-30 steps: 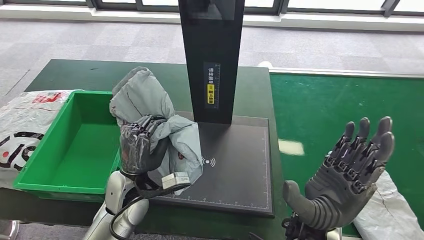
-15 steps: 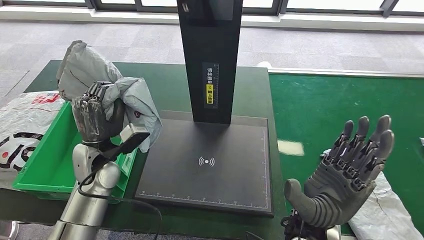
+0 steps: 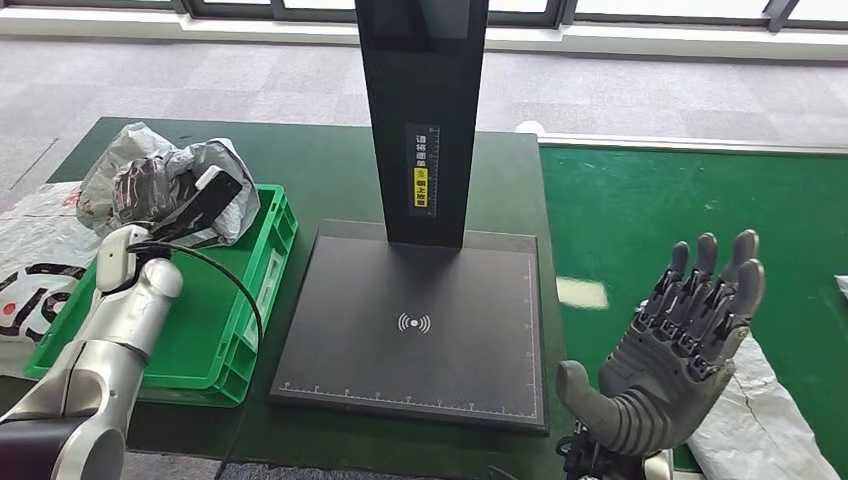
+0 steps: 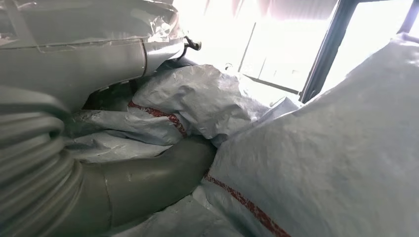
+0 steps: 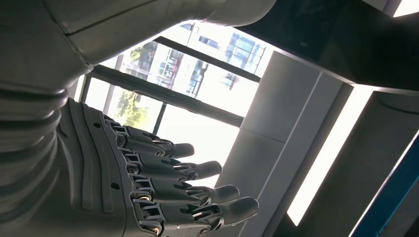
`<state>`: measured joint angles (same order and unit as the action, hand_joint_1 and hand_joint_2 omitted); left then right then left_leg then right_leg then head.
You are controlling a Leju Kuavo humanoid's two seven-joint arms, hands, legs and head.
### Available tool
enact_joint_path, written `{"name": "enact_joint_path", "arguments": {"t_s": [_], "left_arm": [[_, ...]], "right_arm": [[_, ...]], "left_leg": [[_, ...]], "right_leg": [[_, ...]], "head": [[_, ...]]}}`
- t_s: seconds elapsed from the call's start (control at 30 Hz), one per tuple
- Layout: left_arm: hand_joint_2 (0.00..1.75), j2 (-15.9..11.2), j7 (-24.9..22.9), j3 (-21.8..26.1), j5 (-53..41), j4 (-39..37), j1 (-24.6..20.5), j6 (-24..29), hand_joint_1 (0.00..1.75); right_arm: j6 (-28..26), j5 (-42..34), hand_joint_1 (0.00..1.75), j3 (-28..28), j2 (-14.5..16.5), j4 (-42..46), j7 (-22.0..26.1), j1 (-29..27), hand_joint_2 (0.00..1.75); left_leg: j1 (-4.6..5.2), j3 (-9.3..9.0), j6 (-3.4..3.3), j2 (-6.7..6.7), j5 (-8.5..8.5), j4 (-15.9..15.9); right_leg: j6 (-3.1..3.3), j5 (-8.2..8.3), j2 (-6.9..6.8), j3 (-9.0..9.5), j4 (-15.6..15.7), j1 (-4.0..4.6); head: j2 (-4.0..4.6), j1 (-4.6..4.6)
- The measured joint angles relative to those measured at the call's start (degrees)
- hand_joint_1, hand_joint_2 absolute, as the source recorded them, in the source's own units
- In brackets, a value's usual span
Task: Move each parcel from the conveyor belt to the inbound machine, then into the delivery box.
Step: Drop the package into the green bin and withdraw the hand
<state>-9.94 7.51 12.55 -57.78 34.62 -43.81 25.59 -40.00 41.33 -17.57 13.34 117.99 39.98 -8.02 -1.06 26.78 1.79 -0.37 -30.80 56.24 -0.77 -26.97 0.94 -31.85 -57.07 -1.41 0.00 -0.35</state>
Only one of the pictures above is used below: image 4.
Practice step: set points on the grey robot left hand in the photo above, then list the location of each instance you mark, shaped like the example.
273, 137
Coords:
82, 59

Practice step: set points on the grey poly mailer parcel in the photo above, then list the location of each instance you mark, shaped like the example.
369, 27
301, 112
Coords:
327, 147

